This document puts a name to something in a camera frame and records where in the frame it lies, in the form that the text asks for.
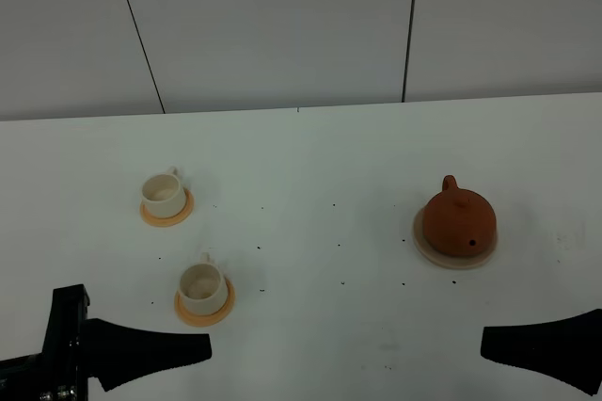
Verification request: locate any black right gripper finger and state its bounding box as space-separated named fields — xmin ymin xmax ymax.
xmin=480 ymin=309 xmax=601 ymax=396

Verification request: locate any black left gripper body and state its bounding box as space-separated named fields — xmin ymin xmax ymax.
xmin=1 ymin=284 xmax=89 ymax=401

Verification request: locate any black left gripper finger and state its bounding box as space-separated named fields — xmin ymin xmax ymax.
xmin=83 ymin=319 xmax=212 ymax=392

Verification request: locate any brown clay teapot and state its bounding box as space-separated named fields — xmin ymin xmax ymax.
xmin=420 ymin=175 xmax=497 ymax=259

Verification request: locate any beige round teapot coaster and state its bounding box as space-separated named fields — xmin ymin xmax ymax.
xmin=412 ymin=209 xmax=498 ymax=270

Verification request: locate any orange saucer near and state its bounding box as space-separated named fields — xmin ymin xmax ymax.
xmin=174 ymin=278 xmax=236 ymax=328

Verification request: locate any orange saucer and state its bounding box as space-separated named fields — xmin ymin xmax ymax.
xmin=174 ymin=278 xmax=236 ymax=328
xmin=139 ymin=188 xmax=195 ymax=228

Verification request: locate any white teacup near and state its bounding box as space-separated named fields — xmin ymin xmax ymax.
xmin=178 ymin=252 xmax=230 ymax=316

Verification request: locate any white teacup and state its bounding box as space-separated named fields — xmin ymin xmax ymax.
xmin=178 ymin=252 xmax=230 ymax=316
xmin=141 ymin=167 xmax=187 ymax=219

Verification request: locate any orange saucer far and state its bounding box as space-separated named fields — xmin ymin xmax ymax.
xmin=139 ymin=188 xmax=195 ymax=228

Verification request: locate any white teacup far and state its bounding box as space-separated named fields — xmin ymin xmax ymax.
xmin=141 ymin=167 xmax=187 ymax=219

